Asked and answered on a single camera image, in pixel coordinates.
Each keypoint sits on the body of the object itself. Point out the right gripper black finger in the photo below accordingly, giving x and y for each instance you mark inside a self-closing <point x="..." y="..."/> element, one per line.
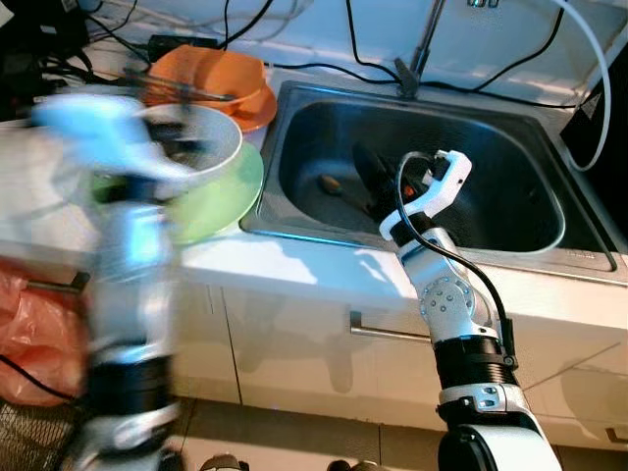
<point x="383" y="204"/>
<point x="375" y="167"/>

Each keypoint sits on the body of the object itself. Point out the white bowl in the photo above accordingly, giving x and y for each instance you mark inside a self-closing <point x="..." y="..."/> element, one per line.
<point x="221" y="137"/>

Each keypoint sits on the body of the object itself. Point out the light green plate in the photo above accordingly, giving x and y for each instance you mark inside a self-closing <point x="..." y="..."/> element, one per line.
<point x="221" y="201"/>

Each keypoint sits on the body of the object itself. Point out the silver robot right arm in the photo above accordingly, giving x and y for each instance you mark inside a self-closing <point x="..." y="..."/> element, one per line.
<point x="451" y="304"/>

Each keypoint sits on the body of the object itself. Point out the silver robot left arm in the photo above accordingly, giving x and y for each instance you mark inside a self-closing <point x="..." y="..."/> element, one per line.
<point x="132" y="275"/>

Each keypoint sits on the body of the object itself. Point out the white kitchen cabinet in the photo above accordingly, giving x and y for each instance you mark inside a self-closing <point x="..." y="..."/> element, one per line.
<point x="285" y="363"/>

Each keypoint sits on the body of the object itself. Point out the stainless steel sink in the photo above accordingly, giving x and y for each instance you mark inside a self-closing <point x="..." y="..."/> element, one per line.
<point x="491" y="177"/>

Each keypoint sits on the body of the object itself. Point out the grey metal faucet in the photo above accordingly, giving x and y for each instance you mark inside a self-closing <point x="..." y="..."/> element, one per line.
<point x="422" y="49"/>

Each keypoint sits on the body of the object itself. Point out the orange bowl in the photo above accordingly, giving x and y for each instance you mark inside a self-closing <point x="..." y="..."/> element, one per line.
<point x="211" y="74"/>

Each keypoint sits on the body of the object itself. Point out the black power adapter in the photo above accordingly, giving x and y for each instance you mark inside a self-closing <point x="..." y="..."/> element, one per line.
<point x="186" y="44"/>

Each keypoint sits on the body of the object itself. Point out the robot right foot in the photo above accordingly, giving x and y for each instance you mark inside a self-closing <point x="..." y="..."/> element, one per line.
<point x="355" y="465"/>

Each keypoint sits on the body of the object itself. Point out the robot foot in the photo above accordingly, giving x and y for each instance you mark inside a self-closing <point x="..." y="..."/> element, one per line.
<point x="226" y="463"/>
<point x="355" y="465"/>

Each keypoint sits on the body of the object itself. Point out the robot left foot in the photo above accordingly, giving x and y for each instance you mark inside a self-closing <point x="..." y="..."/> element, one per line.
<point x="226" y="463"/>

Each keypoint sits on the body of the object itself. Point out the black power strip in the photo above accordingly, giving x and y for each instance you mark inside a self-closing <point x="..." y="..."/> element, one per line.
<point x="29" y="78"/>

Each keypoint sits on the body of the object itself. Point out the red plastic bag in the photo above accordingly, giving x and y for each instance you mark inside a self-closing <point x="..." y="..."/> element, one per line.
<point x="39" y="334"/>

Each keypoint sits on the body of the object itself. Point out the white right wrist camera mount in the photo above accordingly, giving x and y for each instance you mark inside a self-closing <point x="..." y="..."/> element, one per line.
<point x="446" y="188"/>

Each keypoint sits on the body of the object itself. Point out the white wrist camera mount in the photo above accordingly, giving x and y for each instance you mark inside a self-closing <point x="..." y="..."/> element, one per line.
<point x="446" y="188"/>
<point x="98" y="132"/>

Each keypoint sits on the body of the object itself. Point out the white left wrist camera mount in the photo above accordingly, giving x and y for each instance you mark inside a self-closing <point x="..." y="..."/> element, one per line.
<point x="98" y="132"/>

